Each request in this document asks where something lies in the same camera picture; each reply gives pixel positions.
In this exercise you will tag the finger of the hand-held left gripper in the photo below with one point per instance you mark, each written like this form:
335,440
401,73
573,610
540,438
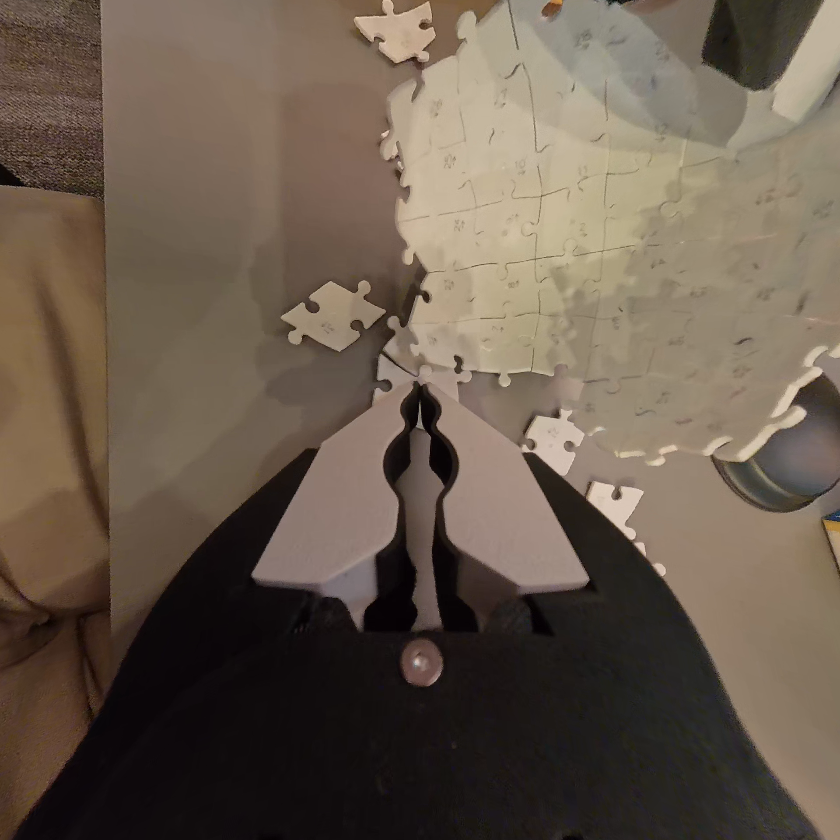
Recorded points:
814,79

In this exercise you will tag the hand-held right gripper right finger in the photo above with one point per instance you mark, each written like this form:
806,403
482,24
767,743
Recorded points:
518,525

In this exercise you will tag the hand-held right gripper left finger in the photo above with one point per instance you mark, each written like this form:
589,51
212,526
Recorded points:
328,525

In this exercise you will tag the colourful puzzle ball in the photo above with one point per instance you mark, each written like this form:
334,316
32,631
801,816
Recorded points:
558,229

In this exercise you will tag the blue puzzle box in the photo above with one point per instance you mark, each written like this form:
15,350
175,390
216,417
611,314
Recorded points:
832,541

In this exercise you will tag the black round stand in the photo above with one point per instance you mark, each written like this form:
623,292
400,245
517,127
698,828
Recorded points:
781,479

